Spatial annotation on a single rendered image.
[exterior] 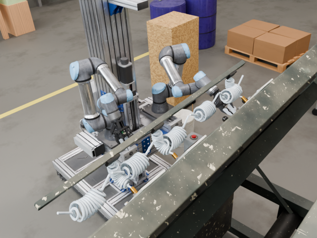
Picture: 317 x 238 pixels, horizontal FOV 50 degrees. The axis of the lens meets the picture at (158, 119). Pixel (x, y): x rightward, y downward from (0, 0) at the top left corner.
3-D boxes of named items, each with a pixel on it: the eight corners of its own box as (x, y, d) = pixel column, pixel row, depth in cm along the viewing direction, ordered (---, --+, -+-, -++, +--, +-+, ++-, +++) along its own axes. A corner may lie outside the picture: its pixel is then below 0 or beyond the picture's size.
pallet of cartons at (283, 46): (311, 55, 596) (316, 31, 571) (287, 74, 543) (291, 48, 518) (247, 39, 671) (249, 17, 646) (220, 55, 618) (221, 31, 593)
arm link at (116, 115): (104, 114, 200) (115, 109, 204) (107, 122, 201) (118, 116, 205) (110, 114, 194) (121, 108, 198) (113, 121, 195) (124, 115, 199)
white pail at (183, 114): (183, 129, 439) (182, 98, 412) (200, 139, 420) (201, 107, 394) (165, 140, 422) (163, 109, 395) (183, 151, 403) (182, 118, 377)
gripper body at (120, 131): (122, 140, 196) (114, 121, 194) (115, 140, 203) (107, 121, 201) (132, 134, 200) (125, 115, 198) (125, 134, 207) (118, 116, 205)
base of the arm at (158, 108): (147, 109, 292) (146, 99, 286) (160, 102, 300) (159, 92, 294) (159, 115, 282) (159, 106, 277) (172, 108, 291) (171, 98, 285)
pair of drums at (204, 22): (222, 41, 670) (224, -8, 616) (176, 65, 595) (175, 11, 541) (191, 33, 718) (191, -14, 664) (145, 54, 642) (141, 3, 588)
